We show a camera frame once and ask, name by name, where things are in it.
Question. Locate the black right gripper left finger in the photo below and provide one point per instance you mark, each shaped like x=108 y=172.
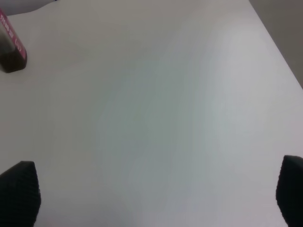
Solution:
x=20 y=197

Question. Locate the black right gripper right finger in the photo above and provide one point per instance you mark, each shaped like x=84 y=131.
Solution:
x=289 y=190

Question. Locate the clear plastic drink bottle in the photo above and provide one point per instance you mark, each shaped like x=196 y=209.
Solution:
x=13 y=55

